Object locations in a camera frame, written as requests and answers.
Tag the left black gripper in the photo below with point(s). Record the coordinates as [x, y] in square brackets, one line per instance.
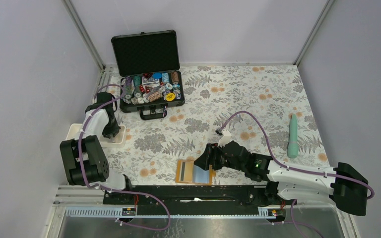
[112, 130]

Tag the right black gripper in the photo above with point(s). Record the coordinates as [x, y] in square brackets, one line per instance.
[209, 156]

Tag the orange leather card holder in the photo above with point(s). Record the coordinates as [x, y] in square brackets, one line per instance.
[212, 172]

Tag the white rectangular plastic tray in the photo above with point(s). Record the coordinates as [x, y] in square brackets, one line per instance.
[116, 142]

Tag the light blue card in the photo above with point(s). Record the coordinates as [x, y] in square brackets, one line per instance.
[200, 176]

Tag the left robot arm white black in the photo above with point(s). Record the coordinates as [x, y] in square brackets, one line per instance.
[84, 160]

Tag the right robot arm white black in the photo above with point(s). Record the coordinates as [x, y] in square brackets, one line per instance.
[342, 186]

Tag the floral patterned table mat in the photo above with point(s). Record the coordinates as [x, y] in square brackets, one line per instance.
[254, 102]

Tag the mint green wand massager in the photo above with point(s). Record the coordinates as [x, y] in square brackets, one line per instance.
[293, 146]

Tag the black poker chip case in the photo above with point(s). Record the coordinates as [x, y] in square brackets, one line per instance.
[138, 56]

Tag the yellow round chip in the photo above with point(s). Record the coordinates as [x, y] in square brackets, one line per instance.
[169, 97]

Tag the blue round chip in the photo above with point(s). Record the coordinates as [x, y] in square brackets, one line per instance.
[157, 75]

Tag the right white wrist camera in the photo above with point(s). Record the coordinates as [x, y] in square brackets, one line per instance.
[226, 137]

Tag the grey slotted cable duct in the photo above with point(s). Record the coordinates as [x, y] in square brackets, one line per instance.
[126, 212]

